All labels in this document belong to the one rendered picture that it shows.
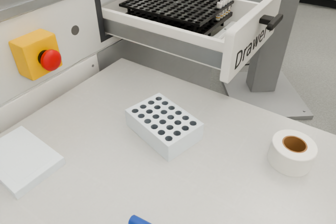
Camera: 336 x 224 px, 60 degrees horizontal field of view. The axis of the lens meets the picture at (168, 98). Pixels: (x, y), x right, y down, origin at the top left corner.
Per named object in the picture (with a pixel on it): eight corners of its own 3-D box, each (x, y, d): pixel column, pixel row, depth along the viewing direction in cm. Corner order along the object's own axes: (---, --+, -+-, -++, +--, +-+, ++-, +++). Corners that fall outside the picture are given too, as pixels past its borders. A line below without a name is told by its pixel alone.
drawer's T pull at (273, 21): (282, 19, 63) (284, 13, 62) (271, 32, 58) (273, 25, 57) (266, 16, 64) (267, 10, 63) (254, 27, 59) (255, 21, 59)
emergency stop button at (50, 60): (65, 66, 56) (61, 47, 53) (48, 75, 53) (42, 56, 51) (55, 62, 57) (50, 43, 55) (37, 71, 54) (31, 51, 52)
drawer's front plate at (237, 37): (273, 32, 76) (283, -11, 70) (227, 85, 57) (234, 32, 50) (267, 31, 77) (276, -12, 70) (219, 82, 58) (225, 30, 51)
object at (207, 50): (265, 27, 75) (271, 4, 71) (223, 72, 58) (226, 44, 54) (142, -1, 93) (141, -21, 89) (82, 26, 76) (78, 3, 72)
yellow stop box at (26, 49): (66, 66, 59) (57, 33, 54) (35, 83, 54) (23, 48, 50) (49, 59, 61) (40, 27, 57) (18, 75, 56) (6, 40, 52)
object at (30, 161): (66, 163, 49) (63, 156, 48) (17, 199, 43) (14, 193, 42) (24, 131, 55) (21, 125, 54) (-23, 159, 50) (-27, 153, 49)
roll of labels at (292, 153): (264, 169, 48) (269, 152, 46) (270, 140, 53) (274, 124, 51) (310, 183, 46) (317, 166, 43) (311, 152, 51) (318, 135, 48)
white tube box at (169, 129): (202, 139, 53) (204, 123, 51) (168, 162, 49) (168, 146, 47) (159, 106, 61) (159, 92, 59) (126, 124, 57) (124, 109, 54)
